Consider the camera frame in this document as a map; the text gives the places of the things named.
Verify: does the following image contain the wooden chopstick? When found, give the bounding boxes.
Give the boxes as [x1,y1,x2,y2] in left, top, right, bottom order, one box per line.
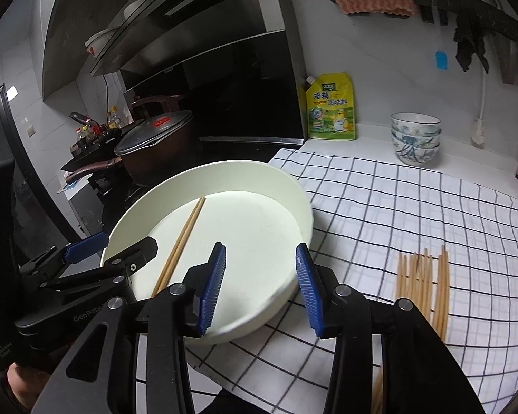
[402,254,415,298]
[425,254,433,320]
[438,246,450,341]
[418,249,429,314]
[410,254,420,304]
[155,195,207,296]
[432,246,445,338]
[149,195,204,298]
[396,253,407,299]

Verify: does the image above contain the person's left hand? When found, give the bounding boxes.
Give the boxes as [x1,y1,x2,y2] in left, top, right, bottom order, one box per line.
[7,364,51,410]

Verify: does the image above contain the cream oval basin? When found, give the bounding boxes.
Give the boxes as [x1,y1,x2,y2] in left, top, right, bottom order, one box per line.
[99,160,315,346]

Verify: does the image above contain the white black checkered cloth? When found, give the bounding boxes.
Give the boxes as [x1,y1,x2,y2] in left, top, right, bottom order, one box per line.
[187,150,518,413]

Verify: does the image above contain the dark frying pan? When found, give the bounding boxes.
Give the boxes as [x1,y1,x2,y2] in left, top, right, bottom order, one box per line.
[61,138,126,184]

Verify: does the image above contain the condiment bottles cluster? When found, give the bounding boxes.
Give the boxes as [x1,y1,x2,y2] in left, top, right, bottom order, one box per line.
[69,111,122,153]

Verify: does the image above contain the dark cooking pot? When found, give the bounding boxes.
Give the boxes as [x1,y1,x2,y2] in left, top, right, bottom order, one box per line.
[118,95,196,186]

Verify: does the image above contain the glass pot lid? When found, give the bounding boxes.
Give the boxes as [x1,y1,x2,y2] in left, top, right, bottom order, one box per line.
[114,110,192,156]

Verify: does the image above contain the bottom floral porcelain bowl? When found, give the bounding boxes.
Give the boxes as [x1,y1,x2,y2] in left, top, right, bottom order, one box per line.
[392,139,439,166]

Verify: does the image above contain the floral porcelain bowl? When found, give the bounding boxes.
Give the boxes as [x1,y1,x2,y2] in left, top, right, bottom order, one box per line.
[391,129,440,149]
[390,112,441,137]
[392,139,439,166]

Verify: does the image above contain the yellow seasoning pouch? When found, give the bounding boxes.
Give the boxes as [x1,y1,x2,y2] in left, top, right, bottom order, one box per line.
[306,72,357,141]

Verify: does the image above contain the middle floral porcelain bowl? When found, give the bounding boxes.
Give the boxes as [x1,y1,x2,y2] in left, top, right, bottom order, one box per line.
[391,129,440,149]

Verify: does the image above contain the top floral porcelain bowl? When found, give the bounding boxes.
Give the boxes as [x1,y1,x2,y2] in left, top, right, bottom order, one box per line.
[390,112,441,137]

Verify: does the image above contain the black range hood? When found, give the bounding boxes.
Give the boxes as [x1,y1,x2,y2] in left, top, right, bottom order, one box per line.
[42,0,307,146]

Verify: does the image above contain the white hanging brush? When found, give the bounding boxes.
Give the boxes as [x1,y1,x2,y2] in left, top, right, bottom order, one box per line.
[471,69,487,148]

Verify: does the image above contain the black hanging rag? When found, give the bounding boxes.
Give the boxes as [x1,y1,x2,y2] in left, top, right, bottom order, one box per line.
[453,12,489,74]

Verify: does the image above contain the blue wall sticker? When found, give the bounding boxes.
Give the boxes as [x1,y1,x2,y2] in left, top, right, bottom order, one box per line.
[435,50,448,70]

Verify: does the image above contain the black wall hook rail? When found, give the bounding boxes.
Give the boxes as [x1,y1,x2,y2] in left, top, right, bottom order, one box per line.
[413,0,518,42]

